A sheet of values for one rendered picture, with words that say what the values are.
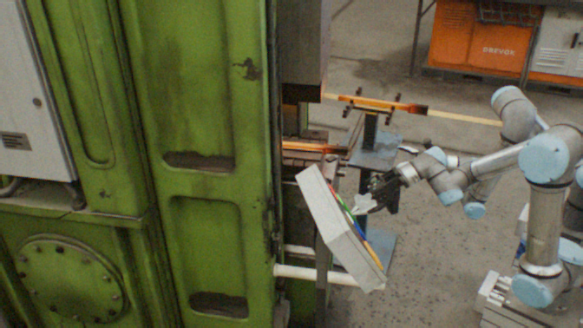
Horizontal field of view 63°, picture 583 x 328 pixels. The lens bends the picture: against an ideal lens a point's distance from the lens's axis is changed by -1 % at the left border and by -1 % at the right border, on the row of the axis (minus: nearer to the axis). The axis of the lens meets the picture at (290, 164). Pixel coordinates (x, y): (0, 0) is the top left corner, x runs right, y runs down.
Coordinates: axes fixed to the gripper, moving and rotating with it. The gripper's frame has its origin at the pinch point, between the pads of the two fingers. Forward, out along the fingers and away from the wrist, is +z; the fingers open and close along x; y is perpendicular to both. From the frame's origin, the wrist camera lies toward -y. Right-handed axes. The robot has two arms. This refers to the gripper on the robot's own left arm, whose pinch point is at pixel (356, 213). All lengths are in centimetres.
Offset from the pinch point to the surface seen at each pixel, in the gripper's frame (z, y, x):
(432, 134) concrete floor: -81, -164, -201
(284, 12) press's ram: -16, 60, -36
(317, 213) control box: 8.3, 22.5, 15.0
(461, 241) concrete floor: -40, -140, -72
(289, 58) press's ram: -10, 46, -35
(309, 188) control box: 7.4, 22.5, 2.8
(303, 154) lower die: 6.9, 1.0, -45.8
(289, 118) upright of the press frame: 5, 2, -75
